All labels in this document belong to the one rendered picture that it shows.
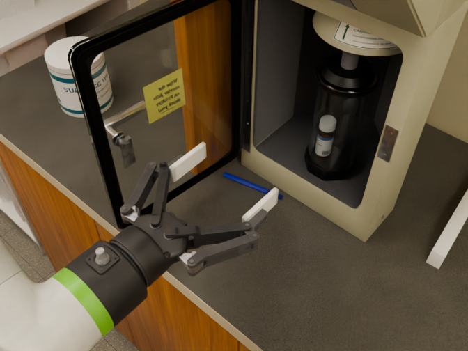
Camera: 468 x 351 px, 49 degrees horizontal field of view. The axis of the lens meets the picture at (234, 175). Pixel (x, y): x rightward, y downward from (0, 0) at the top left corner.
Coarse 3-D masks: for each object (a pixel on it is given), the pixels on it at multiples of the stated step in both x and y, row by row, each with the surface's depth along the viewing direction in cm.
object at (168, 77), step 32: (224, 0) 80; (160, 32) 75; (192, 32) 79; (224, 32) 84; (96, 64) 70; (128, 64) 74; (160, 64) 78; (192, 64) 83; (224, 64) 88; (128, 96) 77; (160, 96) 82; (192, 96) 87; (224, 96) 94; (128, 128) 81; (160, 128) 87; (192, 128) 92; (224, 128) 99; (160, 160) 91; (128, 192) 90
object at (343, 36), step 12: (324, 24) 80; (336, 24) 78; (348, 24) 77; (324, 36) 80; (336, 36) 78; (348, 36) 77; (360, 36) 76; (372, 36) 76; (348, 48) 78; (360, 48) 77; (372, 48) 77; (384, 48) 77; (396, 48) 77
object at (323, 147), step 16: (320, 64) 88; (320, 80) 85; (320, 96) 89; (336, 96) 86; (368, 96) 88; (320, 112) 91; (336, 112) 88; (352, 112) 88; (320, 128) 93; (336, 128) 91; (352, 128) 91; (320, 144) 95; (336, 144) 93; (352, 144) 94; (320, 160) 98; (336, 160) 96; (352, 160) 99
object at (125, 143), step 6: (120, 138) 81; (126, 138) 80; (120, 144) 80; (126, 144) 80; (126, 150) 81; (132, 150) 83; (126, 156) 82; (132, 156) 83; (126, 162) 83; (132, 162) 84
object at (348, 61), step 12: (336, 60) 87; (348, 60) 84; (360, 60) 87; (324, 72) 86; (336, 72) 84; (348, 72) 84; (360, 72) 84; (372, 72) 85; (336, 84) 84; (348, 84) 84; (360, 84) 84
